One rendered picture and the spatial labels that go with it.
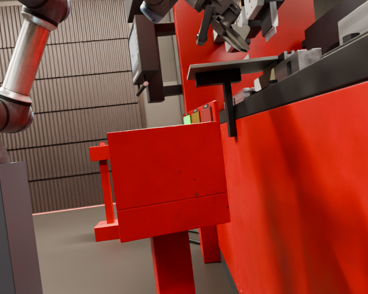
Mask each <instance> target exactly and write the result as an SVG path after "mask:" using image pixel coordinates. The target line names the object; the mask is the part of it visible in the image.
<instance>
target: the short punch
mask: <svg viewBox="0 0 368 294"><path fill-rule="evenodd" d="M260 17H261V28H262V37H265V41H266V43H267V42H268V41H269V39H270V38H271V37H272V36H273V35H274V34H275V33H276V27H277V26H278V25H279V24H278V17H277V6H276V1H274V2H269V3H268V5H267V6H266V8H265V9H264V10H263V12H262V13H261V15H260Z"/></svg>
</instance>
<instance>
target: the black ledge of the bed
mask: <svg viewBox="0 0 368 294"><path fill-rule="evenodd" d="M367 79H368V34H366V35H364V36H362V37H361V38H359V39H357V40H355V41H353V42H351V43H349V44H347V45H346V46H344V47H342V48H340V49H338V50H336V51H334V52H332V53H331V54H329V55H327V56H325V57H324V58H321V59H319V60H318V61H316V62H314V63H312V64H310V65H308V66H307V67H305V68H303V69H301V70H299V71H297V72H295V73H293V74H292V75H290V76H288V77H286V78H284V79H282V80H280V81H278V82H277V83H275V84H273V85H271V86H269V87H267V88H266V89H264V90H262V91H260V92H258V93H256V94H254V95H253V96H251V97H249V98H247V99H245V100H243V101H241V102H239V103H238V104H236V105H234V116H235V120H236V119H238V118H242V117H245V116H249V115H251V114H255V113H258V112H261V111H265V110H268V109H272V108H275V107H278V106H282V105H284V104H288V103H291V102H295V101H298V100H301V99H305V98H308V97H311V96H315V95H318V94H321V93H324V92H328V91H330V90H334V89H337V88H341V87H344V86H347V85H351V84H354V83H357V82H361V81H364V80H367ZM219 120H220V124H222V123H226V122H227V118H226V112H225V110H224V111H223V112H221V113H219Z"/></svg>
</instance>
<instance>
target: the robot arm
mask: <svg viewBox="0 0 368 294"><path fill-rule="evenodd" d="M18 1H19V2H20V3H22V4H23V7H22V10H21V14H22V16H23V18H24V21H23V24H22V28H21V30H20V33H19V37H18V40H17V43H16V46H15V49H14V52H13V55H12V58H11V61H10V64H9V67H8V70H7V73H6V77H5V80H4V83H3V85H2V87H1V88H0V133H9V134H13V133H17V132H22V131H24V130H26V129H27V128H29V127H30V125H31V123H32V121H33V116H34V115H33V112H32V108H31V104H32V101H31V99H30V97H29V94H30V91H31V89H32V86H33V82H34V79H35V77H36V74H37V71H38V68H39V65H40V62H41V59H42V56H43V53H44V50H45V47H46V44H47V41H48V38H49V35H50V33H51V31H53V30H55V29H57V27H58V24H59V23H62V22H63V21H65V20H66V19H67V17H68V15H69V14H70V1H69V0H18ZM143 1H144V2H143V4H142V5H141V6H140V9H141V11H142V13H143V14H145V16H146V17H147V18H148V19H149V20H150V21H152V22H153V23H154V24H157V23H159V22H160V21H161V19H162V18H164V17H165V15H166V14H167V13H168V12H169V11H170V10H171V8H172V7H173V6H174V5H175V4H176V3H177V2H178V0H143ZM185 1H186V2H187V3H188V4H189V5H190V6H191V7H192V8H193V9H195V10H196V11H197V12H198V13H200V12H201V11H202V10H204V14H203V18H202V23H201V26H200V30H199V32H198V34H197V36H196V40H197V43H196V44H197V45H199V46H204V44H205V42H206V41H207V39H208V35H207V33H208V30H209V25H211V27H212V28H213V30H214V31H215V32H216V33H217V34H219V36H220V37H221V38H222V39H223V40H224V41H226V42H227V43H228V44H229V45H231V46H233V47H234V48H236V49H237V50H239V51H241V52H243V53H247V52H248V51H247V50H249V49H250V47H249V46H248V44H247V43H246V42H245V39H246V37H247V36H248V34H249V32H250V30H251V29H250V27H249V26H248V25H245V26H242V27H239V26H238V25H237V24H234V23H235V21H236V20H237V19H238V17H239V15H240V13H241V11H242V9H241V8H240V7H239V6H238V5H237V4H236V3H235V2H234V1H233V0H185ZM235 6H236V7H237V8H238V9H237V8H236V7H235ZM226 31H227V32H226ZM10 162H11V160H10V156H9V154H8V152H7V151H6V149H5V147H4V145H3V143H2V141H1V135H0V165H1V164H7V163H10Z"/></svg>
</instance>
